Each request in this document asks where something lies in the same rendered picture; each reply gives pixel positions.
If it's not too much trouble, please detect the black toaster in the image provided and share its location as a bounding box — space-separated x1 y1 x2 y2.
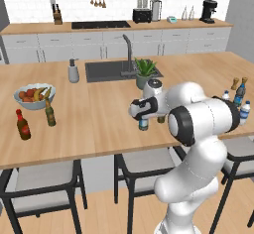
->
132 7 153 25

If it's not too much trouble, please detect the clear bottle blue label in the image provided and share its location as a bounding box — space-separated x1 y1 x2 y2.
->
138 119 150 132

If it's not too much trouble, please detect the silver kettle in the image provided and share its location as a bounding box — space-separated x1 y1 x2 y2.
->
149 0 164 23

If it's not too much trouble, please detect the small clear water bottle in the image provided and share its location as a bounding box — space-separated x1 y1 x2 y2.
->
221 89 231 101

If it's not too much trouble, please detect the large clear water bottle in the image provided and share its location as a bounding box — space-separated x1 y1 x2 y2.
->
238 100 252 127

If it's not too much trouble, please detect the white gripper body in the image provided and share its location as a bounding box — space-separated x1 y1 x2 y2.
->
130 109 150 122

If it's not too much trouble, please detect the white fruit bowl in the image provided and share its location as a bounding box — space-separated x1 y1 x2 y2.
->
13 82 57 111

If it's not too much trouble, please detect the dark grey sink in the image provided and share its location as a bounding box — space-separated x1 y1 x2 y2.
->
84 59 164 83

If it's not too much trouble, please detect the wooden knife block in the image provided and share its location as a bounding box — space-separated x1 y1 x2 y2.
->
50 0 64 26

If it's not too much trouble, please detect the grey base cupboard run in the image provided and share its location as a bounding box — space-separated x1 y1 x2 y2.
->
0 19 234 65

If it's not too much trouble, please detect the small teal box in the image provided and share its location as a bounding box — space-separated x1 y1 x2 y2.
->
166 15 179 25

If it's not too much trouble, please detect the yellow banana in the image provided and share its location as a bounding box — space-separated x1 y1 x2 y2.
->
33 86 48 102

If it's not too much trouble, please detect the black stool grey seat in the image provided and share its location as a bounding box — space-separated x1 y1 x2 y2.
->
207 135 254 234
0 159 89 234
113 146 187 234

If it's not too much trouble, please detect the grey soap dispenser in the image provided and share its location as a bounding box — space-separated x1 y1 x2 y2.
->
67 58 80 84

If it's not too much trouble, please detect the red sauce bottle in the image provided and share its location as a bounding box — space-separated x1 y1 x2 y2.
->
15 108 32 142

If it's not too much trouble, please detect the clear glass shaker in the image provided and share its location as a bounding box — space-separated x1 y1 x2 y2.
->
181 5 190 22
188 5 195 22

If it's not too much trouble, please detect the green brown glass bottle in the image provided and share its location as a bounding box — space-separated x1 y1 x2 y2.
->
44 98 58 128

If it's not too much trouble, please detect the black hob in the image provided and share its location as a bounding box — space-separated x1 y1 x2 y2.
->
70 20 132 31

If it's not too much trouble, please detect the dark grey tap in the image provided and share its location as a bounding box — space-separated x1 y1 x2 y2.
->
120 34 139 78

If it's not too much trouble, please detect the green plant in grey pot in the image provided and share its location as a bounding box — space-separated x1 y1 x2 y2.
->
133 57 159 90

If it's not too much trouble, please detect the black coffee machine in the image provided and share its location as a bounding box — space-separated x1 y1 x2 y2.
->
198 0 219 25

